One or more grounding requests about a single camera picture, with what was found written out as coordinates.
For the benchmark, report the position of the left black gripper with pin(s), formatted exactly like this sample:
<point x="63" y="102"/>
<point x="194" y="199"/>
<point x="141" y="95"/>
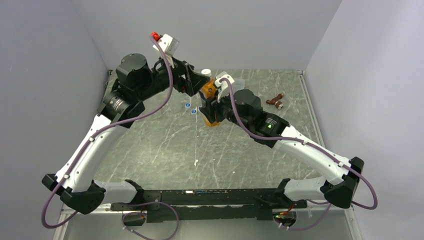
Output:
<point x="192" y="81"/>

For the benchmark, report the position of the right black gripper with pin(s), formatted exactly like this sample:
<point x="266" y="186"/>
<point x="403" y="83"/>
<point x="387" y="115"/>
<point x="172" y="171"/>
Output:
<point x="212" y="107"/>

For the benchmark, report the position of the white bottle cap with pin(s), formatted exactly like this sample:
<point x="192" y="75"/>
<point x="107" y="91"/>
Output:
<point x="206" y="72"/>

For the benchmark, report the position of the orange juice bottle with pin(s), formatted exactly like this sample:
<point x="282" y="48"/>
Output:
<point x="209" y="90"/>

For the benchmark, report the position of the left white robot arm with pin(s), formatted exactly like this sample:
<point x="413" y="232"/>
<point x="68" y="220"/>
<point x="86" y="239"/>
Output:
<point x="74" y="183"/>

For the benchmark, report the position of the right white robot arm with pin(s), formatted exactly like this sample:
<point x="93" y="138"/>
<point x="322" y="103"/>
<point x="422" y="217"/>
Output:
<point x="339" y="175"/>

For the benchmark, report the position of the clear plastic screw box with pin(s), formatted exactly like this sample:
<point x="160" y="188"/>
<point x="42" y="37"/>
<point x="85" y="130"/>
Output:
<point x="238" y="84"/>

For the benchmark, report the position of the brown pipe fitting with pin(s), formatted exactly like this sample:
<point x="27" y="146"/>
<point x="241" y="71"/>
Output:
<point x="276" y="101"/>

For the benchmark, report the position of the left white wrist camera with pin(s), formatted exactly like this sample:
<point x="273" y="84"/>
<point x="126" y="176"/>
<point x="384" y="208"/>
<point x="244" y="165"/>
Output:
<point x="168" y="44"/>

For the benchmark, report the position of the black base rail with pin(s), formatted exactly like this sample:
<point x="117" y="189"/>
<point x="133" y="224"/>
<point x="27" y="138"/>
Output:
<point x="211" y="204"/>

